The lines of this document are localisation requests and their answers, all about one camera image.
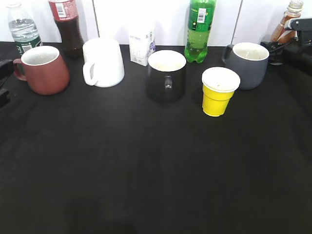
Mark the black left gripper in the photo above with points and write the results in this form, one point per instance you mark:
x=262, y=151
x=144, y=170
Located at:
x=6, y=70

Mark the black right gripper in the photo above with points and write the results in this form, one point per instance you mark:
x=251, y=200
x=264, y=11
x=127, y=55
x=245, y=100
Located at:
x=297, y=52

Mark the red ceramic mug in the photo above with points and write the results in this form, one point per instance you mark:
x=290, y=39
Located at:
x=44, y=69

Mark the grey ceramic mug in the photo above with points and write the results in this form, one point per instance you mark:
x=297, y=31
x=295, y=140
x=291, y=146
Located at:
x=249, y=61

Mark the white ceramic mug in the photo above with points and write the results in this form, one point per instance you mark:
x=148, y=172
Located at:
x=103, y=64

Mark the green sprite bottle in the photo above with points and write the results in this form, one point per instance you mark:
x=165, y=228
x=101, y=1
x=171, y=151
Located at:
x=199, y=26

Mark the black ceramic mug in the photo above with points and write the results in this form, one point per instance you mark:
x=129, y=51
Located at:
x=165, y=81

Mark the clear water bottle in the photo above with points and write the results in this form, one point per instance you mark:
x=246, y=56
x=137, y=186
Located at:
x=23, y=29

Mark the dark cola bottle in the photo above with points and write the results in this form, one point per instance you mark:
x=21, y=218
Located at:
x=66, y=17

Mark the yellow plastic cup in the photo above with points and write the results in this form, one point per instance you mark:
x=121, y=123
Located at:
x=219, y=85

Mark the black tablecloth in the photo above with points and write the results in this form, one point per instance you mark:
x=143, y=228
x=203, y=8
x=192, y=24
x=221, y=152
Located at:
x=112, y=161

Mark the white milk carton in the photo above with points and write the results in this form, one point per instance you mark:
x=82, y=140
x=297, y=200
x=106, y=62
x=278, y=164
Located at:
x=141, y=44

